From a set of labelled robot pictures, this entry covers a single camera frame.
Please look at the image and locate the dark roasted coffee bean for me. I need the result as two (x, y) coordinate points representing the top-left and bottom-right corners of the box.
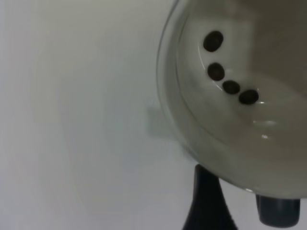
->
(207, 62), (225, 81)
(222, 80), (241, 95)
(203, 30), (224, 52)
(238, 89), (260, 105)

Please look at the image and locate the dark grey ceramic mug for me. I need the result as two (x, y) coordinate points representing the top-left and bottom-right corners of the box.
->
(155, 0), (307, 227)

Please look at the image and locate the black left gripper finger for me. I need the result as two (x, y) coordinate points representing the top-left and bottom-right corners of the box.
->
(181, 164), (238, 230)

